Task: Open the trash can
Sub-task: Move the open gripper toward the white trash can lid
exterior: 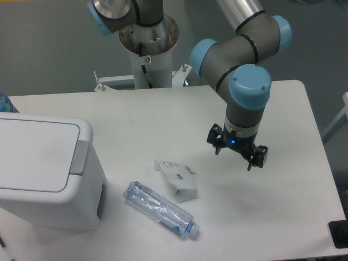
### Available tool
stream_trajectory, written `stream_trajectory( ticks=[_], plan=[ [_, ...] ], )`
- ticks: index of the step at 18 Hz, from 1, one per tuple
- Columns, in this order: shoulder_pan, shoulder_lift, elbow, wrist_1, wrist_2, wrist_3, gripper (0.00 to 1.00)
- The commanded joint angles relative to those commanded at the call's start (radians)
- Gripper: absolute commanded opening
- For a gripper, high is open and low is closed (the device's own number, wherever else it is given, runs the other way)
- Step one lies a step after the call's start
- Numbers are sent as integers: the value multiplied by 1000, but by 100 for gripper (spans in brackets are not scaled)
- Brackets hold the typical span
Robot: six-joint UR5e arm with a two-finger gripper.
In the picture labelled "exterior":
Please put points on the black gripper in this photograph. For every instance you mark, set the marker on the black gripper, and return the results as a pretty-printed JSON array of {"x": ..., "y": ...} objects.
[{"x": 255, "y": 155}]

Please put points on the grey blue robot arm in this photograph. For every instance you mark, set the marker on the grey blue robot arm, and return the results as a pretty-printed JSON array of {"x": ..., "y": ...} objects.
[{"x": 231, "y": 69}]

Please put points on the white trash can body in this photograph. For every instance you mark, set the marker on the white trash can body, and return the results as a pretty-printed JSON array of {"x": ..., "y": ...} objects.
[{"x": 78, "y": 206}]

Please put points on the white trash can lid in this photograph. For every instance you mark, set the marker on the white trash can lid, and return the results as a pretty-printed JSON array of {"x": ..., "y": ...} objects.
[{"x": 37, "y": 155}]

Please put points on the crumpled white paper carton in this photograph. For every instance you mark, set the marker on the crumpled white paper carton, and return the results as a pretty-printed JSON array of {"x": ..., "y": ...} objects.
[{"x": 181, "y": 179}]

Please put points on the crushed clear plastic bottle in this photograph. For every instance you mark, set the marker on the crushed clear plastic bottle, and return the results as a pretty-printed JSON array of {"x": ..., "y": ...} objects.
[{"x": 162, "y": 210}]

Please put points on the black device at table edge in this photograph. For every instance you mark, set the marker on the black device at table edge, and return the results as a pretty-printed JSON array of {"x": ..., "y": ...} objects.
[{"x": 338, "y": 231}]

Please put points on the blue patterned object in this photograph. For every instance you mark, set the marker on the blue patterned object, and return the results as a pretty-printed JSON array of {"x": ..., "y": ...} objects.
[{"x": 6, "y": 105}]

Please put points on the white pedestal base frame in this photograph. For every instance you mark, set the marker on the white pedestal base frame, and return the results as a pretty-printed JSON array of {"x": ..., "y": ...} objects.
[{"x": 178, "y": 79}]

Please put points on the white frame at right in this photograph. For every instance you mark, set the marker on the white frame at right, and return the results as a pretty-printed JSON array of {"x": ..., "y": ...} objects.
[{"x": 337, "y": 122}]

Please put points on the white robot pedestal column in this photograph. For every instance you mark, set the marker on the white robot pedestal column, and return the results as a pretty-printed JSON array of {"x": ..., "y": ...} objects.
[{"x": 150, "y": 49}]

